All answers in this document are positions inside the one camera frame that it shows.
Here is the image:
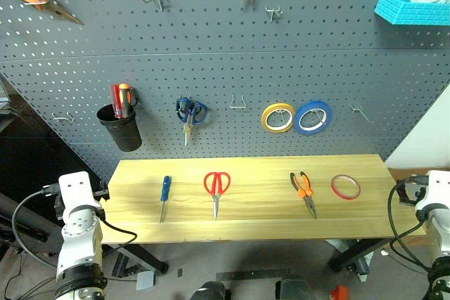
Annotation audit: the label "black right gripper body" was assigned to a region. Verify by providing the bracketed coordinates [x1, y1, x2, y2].
[406, 174, 430, 204]

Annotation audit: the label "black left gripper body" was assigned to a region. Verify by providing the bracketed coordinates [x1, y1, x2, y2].
[91, 187, 111, 204]

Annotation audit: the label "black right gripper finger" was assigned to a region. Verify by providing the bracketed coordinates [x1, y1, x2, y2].
[397, 178, 411, 206]

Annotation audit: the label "white board panel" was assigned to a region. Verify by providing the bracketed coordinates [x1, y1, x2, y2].
[384, 81, 450, 169]

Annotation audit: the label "black plastic cup holder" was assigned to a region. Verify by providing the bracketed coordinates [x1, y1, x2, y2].
[96, 103, 143, 152]

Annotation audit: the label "red tape roll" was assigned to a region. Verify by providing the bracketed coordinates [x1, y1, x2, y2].
[330, 174, 362, 201]

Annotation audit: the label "black table leg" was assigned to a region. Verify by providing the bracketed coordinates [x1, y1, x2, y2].
[328, 237, 392, 273]
[101, 242, 169, 275]

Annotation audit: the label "black side furniture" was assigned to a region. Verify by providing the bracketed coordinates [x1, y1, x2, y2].
[0, 73, 106, 257]

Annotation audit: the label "small orange black needle-nose pliers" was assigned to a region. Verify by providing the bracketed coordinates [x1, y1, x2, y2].
[289, 171, 318, 220]

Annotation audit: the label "orange red floor object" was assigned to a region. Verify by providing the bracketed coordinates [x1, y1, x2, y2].
[328, 285, 350, 300]

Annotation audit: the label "blue tape roll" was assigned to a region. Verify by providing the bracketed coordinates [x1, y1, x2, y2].
[292, 100, 334, 136]

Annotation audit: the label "dark rounded shape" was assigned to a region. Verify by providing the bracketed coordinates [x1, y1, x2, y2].
[275, 278, 319, 300]
[192, 280, 230, 300]

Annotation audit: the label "yellow tape roll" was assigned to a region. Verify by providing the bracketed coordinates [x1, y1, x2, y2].
[259, 102, 297, 134]

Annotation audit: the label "dark metal floor bar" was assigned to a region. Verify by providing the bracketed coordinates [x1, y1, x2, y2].
[214, 267, 292, 282]

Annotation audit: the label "grey perforated pegboard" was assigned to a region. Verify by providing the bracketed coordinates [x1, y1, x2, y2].
[0, 0, 450, 182]

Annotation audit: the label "teal brick-pattern box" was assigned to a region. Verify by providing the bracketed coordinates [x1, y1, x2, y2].
[373, 0, 450, 27]

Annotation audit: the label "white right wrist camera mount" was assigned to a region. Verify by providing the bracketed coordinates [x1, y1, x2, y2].
[414, 169, 450, 214]

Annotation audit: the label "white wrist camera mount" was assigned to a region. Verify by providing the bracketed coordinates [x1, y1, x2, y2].
[57, 171, 103, 217]
[414, 169, 450, 214]

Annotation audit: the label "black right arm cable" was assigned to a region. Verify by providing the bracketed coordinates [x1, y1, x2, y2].
[387, 179, 435, 275]

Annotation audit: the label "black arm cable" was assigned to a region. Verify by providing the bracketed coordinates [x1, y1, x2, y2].
[11, 184, 139, 270]
[387, 179, 435, 275]

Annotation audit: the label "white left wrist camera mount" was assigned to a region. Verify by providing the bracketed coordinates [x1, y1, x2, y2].
[57, 171, 103, 217]

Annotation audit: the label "blue handled screwdriver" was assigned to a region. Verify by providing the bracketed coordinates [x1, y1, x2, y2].
[158, 175, 173, 224]

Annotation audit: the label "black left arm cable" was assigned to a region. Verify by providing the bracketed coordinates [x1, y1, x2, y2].
[11, 184, 139, 270]

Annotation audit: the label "red handled screwdriver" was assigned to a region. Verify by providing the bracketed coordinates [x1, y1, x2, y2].
[109, 84, 124, 119]

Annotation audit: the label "red handled scissors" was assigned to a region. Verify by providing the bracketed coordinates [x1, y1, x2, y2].
[202, 171, 232, 221]

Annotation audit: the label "blue handled scissors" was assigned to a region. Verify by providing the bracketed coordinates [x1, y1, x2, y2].
[175, 96, 209, 147]

